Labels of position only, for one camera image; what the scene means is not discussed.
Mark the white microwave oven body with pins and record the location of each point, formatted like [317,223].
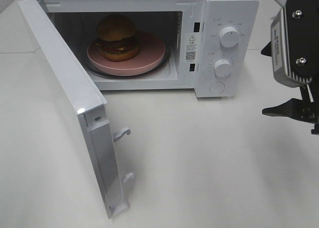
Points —
[76,20]

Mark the white timer knob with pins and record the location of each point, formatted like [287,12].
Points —
[222,68]

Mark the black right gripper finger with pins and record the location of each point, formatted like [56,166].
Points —
[267,50]
[291,109]

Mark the white warning label sticker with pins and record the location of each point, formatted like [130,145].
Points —
[191,47]

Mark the white power knob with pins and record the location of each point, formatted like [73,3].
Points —
[229,36]

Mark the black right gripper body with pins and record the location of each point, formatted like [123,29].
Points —
[310,106]

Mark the glass microwave turntable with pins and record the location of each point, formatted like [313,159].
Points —
[164,63]

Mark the white microwave door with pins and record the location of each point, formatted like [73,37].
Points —
[80,104]

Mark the round white door button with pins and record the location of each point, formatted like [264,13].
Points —
[217,87]

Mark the pink round plate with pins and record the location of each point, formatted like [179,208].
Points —
[147,41]

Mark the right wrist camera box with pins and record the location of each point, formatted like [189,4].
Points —
[295,43]

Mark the burger with lettuce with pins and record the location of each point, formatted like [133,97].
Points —
[116,39]

